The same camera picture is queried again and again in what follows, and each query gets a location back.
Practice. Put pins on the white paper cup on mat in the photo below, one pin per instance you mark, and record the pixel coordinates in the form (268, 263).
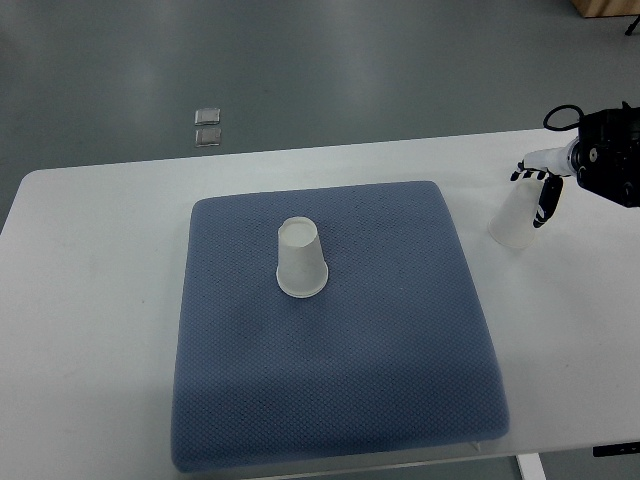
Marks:
(301, 270)

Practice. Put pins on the black tripod leg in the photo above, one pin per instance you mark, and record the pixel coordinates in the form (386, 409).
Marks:
(631, 28)

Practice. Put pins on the white table leg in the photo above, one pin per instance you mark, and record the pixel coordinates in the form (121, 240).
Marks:
(530, 467)

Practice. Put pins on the blue textured foam mat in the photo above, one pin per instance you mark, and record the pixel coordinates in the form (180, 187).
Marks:
(393, 353)

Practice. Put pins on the upper silver floor plate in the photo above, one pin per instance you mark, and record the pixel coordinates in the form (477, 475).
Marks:
(207, 116)

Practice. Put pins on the wooden furniture corner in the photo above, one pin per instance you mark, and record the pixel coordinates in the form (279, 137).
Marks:
(606, 8)

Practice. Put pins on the black table control panel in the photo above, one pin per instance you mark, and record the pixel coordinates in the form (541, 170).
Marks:
(611, 450)

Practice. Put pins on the white paper cup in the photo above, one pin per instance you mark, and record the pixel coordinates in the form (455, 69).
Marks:
(512, 225)
(301, 270)

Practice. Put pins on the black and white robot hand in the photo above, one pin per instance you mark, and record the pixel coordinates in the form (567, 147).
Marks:
(549, 167)

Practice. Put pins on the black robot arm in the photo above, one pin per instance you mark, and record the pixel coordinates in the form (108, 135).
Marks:
(605, 156)

